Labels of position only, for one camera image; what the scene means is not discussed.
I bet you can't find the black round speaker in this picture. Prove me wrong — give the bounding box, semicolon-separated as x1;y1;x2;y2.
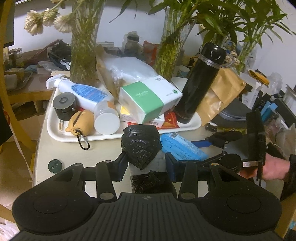
53;92;77;121

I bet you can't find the blue-topped box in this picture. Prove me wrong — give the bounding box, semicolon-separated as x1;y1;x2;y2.
261;100;279;123

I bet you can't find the red flat box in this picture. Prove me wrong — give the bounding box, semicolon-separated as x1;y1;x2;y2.
162;111;181;129

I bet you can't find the white plastic bag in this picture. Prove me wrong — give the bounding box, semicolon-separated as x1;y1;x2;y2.
102;56;160;84

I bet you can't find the grey zip case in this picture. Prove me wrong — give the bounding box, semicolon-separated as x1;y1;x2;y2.
211;97;255;128

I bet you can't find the white orange box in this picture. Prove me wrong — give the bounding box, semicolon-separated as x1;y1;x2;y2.
120;105;166;128

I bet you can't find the dark bottle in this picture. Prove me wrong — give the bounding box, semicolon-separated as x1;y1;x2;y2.
124;31;142;55

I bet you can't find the blue packet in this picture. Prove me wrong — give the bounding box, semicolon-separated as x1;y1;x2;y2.
159;133;208;161

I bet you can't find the green round disc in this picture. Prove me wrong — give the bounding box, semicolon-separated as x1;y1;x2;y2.
48;159;63;173

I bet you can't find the crumpled clear plastic bag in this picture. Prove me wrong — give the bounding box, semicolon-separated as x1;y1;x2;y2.
268;72;284;93

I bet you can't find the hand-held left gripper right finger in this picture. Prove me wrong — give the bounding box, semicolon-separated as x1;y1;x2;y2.
165;152;248;201

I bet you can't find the white product box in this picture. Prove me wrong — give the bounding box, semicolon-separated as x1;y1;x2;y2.
239;72;264;109

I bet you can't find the brown paper bag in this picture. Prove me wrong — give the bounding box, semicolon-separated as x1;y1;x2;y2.
95;45;121;98
196;68;247;127

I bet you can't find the white spray bottle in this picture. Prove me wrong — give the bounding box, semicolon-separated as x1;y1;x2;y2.
46;76;115;112

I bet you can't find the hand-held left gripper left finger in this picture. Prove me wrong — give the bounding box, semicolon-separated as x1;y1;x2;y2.
55;153;129;201

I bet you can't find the tan pouch with carabiner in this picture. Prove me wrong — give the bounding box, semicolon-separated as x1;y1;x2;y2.
65;110;95;150

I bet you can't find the black plastic bag roll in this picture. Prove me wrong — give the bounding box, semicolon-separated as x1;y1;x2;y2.
121;125;173;194

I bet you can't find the white grid box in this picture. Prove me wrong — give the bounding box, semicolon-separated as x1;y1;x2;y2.
283;83;296;109

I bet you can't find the wooden chair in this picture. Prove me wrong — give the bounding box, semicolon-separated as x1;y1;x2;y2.
0;0;58;183

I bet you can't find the white jar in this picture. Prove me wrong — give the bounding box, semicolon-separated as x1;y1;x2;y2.
94;100;121;135

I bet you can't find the cluster of small jars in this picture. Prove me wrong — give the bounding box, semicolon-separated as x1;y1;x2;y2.
3;47;33;91

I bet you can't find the green white tissue pack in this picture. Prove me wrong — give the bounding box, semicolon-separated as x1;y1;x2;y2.
118;75;183;124

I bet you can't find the black cloth pile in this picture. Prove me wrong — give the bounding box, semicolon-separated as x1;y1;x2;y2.
47;39;72;70

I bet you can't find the red snack packet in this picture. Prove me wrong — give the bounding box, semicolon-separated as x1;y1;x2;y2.
142;40;160;66

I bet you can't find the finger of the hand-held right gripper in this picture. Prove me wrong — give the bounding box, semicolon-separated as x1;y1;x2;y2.
196;152;228;168
192;131;243;149

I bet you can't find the cardboard box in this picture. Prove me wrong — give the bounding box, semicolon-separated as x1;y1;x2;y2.
275;181;296;239

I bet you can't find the white tray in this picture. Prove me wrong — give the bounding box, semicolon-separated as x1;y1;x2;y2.
47;76;202;142

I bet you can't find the person's right hand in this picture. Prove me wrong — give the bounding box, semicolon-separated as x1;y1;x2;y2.
240;155;290;181

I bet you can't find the yellow black pouch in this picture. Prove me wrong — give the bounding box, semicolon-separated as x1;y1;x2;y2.
248;70;270;85

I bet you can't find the black thermos bottle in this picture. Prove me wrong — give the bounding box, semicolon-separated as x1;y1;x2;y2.
174;42;233;124

